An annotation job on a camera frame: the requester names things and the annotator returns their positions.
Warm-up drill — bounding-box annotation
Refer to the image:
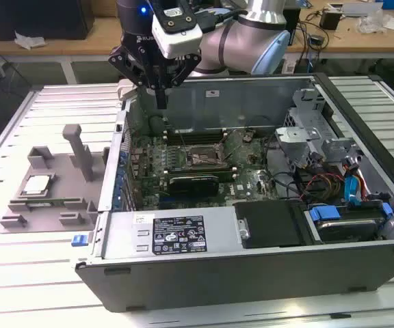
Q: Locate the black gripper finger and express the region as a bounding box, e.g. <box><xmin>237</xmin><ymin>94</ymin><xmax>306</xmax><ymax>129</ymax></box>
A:
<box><xmin>161</xmin><ymin>55</ymin><xmax>203</xmax><ymax>109</ymax></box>
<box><xmin>108</xmin><ymin>44</ymin><xmax>163</xmax><ymax>109</ymax></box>

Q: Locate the silver CPU green edge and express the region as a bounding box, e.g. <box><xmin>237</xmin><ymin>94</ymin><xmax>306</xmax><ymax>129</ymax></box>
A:
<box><xmin>21</xmin><ymin>176</ymin><xmax>53</xmax><ymax>196</ymax></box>

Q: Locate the CPU socket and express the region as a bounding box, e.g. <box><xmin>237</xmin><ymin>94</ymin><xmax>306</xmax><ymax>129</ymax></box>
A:
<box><xmin>183</xmin><ymin>143</ymin><xmax>224</xmax><ymax>168</ymax></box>

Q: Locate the wooden desk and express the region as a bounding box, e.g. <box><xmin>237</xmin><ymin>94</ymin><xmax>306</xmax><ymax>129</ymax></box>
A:
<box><xmin>0</xmin><ymin>0</ymin><xmax>394</xmax><ymax>66</ymax></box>

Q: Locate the large black box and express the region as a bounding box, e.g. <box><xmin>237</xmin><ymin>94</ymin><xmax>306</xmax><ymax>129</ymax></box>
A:
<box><xmin>0</xmin><ymin>0</ymin><xmax>95</xmax><ymax>42</ymax></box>

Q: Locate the white crumpled paper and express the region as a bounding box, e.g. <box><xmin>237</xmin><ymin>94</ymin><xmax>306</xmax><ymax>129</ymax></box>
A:
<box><xmin>14</xmin><ymin>30</ymin><xmax>47</xmax><ymax>51</ymax></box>

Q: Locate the green motherboard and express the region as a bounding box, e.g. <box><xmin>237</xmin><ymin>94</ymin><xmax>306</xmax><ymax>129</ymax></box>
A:
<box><xmin>127</xmin><ymin>128</ymin><xmax>287</xmax><ymax>211</ymax></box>

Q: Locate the black graphics card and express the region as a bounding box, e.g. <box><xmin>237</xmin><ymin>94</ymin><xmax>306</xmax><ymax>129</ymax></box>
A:
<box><xmin>167</xmin><ymin>174</ymin><xmax>221</xmax><ymax>198</ymax></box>

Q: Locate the silver metal drive cage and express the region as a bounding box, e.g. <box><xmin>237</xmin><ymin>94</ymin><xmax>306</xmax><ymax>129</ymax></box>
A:
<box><xmin>274</xmin><ymin>87</ymin><xmax>358</xmax><ymax>172</ymax></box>

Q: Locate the grey parts rack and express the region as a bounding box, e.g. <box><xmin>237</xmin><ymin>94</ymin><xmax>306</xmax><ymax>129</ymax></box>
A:
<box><xmin>0</xmin><ymin>123</ymin><xmax>111</xmax><ymax>235</ymax></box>

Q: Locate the small black device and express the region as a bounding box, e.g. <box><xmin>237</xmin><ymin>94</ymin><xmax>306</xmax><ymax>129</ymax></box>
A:
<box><xmin>319</xmin><ymin>10</ymin><xmax>341</xmax><ymax>30</ymax></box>

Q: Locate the silver power supply with label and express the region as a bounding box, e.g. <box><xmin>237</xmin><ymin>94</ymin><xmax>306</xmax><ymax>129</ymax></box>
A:
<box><xmin>98</xmin><ymin>206</ymin><xmax>251</xmax><ymax>260</ymax></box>

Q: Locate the black drive bay cover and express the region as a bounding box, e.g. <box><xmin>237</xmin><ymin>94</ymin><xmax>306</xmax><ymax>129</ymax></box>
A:
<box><xmin>233</xmin><ymin>200</ymin><xmax>309</xmax><ymax>249</ymax></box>

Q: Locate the clear plastic bag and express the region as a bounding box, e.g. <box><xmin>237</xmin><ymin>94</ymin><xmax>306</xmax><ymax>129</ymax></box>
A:
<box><xmin>356</xmin><ymin>9</ymin><xmax>389</xmax><ymax>35</ymax></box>

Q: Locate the dark grey PC case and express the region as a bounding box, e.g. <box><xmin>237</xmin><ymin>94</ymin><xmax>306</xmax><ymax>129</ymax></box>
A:
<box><xmin>75</xmin><ymin>72</ymin><xmax>394</xmax><ymax>314</ymax></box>

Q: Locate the hard disk in blue carrier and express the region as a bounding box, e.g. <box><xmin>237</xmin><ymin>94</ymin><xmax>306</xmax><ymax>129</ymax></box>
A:
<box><xmin>308</xmin><ymin>201</ymin><xmax>394</xmax><ymax>244</ymax></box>

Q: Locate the beige case handle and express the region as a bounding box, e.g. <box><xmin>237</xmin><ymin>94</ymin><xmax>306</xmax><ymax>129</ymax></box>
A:
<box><xmin>117</xmin><ymin>79</ymin><xmax>139</xmax><ymax>100</ymax></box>

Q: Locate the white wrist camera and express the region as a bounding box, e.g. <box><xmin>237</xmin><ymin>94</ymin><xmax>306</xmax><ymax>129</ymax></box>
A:
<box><xmin>151</xmin><ymin>0</ymin><xmax>204</xmax><ymax>59</ymax></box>

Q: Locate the black camera cable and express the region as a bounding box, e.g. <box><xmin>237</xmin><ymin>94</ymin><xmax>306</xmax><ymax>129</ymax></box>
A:
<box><xmin>196</xmin><ymin>8</ymin><xmax>249</xmax><ymax>33</ymax></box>

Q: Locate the red yellow power wire bundle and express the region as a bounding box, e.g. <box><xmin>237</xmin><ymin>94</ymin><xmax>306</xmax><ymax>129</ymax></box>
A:
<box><xmin>299</xmin><ymin>170</ymin><xmax>347</xmax><ymax>199</ymax></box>

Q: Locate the blue wire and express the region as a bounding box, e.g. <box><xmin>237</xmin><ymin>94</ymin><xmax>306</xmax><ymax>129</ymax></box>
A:
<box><xmin>343</xmin><ymin>155</ymin><xmax>367</xmax><ymax>208</ymax></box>

